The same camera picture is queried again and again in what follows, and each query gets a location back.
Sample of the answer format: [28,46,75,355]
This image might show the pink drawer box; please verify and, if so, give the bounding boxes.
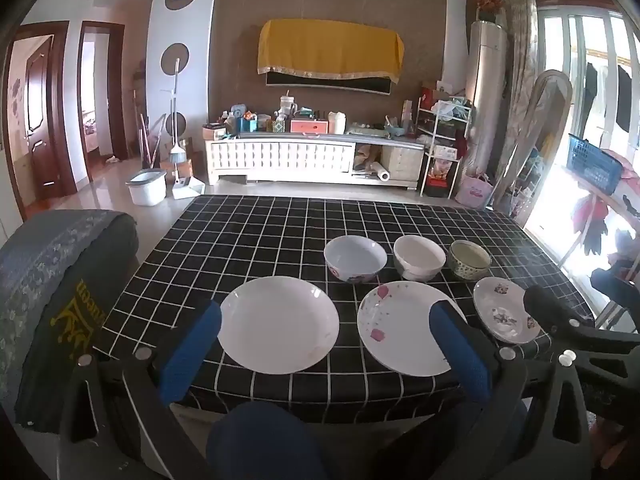
[291,117,328,134]

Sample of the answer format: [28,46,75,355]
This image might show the TV with yellow cover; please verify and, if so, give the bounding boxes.
[257,19,405,85]

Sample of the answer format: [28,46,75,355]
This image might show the brown wooden door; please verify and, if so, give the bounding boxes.
[5,22,71,211]

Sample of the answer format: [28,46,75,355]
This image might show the pink bag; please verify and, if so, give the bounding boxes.
[456,172,495,209]

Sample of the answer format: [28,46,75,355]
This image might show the white broom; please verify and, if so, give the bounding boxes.
[167,57,187,183]

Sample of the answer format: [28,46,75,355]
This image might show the person's leg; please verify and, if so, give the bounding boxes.
[206,401,328,480]

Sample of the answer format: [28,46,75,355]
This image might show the white dustpan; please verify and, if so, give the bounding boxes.
[172,176,206,198]

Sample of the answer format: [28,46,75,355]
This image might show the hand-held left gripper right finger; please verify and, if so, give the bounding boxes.
[390,300,596,480]

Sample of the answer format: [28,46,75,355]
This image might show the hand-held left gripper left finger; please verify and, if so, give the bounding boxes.
[57,299,223,480]

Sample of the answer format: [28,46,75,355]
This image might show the brown door frame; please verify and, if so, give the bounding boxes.
[77,21,128,181]

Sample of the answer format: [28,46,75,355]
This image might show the wall television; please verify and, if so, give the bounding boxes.
[265,71,393,96]

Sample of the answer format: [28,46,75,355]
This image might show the patterned curtain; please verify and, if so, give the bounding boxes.
[502,0,538,186]

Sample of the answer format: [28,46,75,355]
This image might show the plain white bowl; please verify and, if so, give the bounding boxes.
[393,235,447,282]

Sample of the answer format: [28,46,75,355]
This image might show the white plastic bucket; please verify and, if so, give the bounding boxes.
[125,169,167,207]

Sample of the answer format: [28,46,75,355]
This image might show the white television cabinet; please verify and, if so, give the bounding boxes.
[205,132,426,191]

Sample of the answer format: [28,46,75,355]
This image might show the hanging black garment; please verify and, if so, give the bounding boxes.
[616,65,632,131]
[582,62,599,131]

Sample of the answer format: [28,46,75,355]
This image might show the blue plastic basket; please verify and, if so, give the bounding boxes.
[567,134,624,196]

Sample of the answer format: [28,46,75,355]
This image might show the standing air conditioner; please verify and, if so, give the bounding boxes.
[467,20,507,176]

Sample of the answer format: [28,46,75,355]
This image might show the black checked tablecloth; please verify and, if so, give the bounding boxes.
[92,195,598,423]

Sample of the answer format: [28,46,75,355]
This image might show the pink floral white plate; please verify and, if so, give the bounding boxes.
[357,281,468,377]

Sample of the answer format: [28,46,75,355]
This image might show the artificial flowers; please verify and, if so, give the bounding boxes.
[475,0,506,23]

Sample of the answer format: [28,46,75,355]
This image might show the small floral plate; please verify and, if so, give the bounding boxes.
[473,276,542,345]

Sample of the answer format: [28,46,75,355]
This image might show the floral bowl with blue inside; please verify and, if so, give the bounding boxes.
[323,235,388,284]

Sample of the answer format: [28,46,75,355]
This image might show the sofa with grey patterned cover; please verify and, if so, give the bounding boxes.
[0,208,140,433]

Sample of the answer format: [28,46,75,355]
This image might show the green patterned bowl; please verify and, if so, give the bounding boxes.
[446,240,492,281]

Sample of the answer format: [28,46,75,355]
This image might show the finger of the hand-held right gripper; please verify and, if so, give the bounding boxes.
[523,285,640,357]

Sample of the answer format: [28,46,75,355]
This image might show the plain white plate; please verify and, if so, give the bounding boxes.
[217,276,340,375]

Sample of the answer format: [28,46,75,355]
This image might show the white shelf rack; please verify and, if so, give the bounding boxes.
[417,92,471,198]

